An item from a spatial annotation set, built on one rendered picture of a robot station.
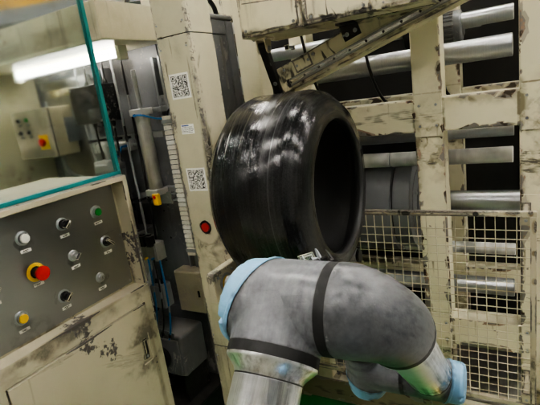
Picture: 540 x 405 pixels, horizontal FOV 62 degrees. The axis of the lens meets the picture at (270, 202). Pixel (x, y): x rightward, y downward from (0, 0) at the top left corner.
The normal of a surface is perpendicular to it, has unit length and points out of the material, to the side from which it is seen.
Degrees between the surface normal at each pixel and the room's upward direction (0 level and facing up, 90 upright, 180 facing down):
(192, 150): 90
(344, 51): 90
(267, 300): 49
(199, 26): 90
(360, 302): 55
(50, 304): 90
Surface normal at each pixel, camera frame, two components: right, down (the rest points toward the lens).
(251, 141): -0.47, -0.37
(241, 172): -0.50, -0.09
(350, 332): -0.10, 0.18
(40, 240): 0.87, 0.00
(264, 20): -0.48, 0.27
